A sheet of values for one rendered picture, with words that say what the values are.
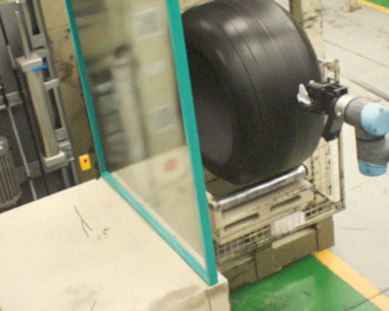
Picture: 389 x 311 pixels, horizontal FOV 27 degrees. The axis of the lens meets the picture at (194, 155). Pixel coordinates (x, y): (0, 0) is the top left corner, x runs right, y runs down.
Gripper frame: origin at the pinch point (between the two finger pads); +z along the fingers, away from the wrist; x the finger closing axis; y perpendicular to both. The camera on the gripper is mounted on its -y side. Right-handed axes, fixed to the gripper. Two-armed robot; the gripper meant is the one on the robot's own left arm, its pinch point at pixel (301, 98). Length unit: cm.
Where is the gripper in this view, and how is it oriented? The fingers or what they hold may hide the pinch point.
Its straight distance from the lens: 231.0
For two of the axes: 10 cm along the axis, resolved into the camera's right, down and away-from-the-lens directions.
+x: -8.7, 3.3, -3.6
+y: -1.8, -9.0, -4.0
